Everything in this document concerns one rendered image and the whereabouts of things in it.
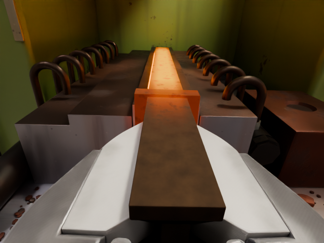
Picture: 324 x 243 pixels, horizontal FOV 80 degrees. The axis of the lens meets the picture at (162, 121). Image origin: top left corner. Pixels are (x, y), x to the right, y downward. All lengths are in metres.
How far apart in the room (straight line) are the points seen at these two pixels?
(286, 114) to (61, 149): 0.22
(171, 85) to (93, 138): 0.08
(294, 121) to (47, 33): 0.36
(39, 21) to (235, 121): 0.31
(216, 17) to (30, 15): 0.46
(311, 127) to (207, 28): 0.48
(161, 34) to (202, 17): 0.13
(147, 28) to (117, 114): 0.48
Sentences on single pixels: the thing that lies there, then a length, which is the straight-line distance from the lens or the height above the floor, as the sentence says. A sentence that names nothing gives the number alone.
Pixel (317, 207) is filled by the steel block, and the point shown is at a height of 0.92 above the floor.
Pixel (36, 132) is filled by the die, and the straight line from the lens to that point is 0.19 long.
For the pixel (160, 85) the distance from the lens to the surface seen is 0.18.
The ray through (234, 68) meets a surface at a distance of 0.23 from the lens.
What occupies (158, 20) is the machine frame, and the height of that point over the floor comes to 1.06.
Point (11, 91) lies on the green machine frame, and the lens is 0.37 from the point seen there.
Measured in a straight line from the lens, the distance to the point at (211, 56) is 0.31.
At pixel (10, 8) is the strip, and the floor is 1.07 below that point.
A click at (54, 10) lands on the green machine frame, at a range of 0.42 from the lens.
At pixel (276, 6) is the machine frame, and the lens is 0.51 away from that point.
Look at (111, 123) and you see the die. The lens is 0.17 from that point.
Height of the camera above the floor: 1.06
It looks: 27 degrees down
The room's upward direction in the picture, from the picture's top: 2 degrees clockwise
